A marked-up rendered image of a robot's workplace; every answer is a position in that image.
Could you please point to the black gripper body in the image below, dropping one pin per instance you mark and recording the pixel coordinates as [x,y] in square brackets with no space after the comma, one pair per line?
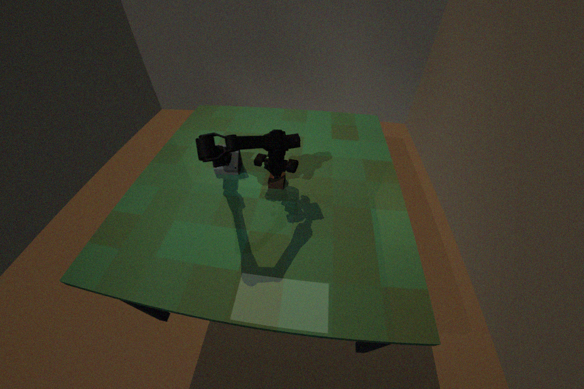
[277,160]

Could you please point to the brown block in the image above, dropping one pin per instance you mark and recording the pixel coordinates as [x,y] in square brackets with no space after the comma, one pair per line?
[276,183]

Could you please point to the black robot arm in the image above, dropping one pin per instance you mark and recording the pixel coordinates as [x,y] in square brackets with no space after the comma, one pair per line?
[274,142]

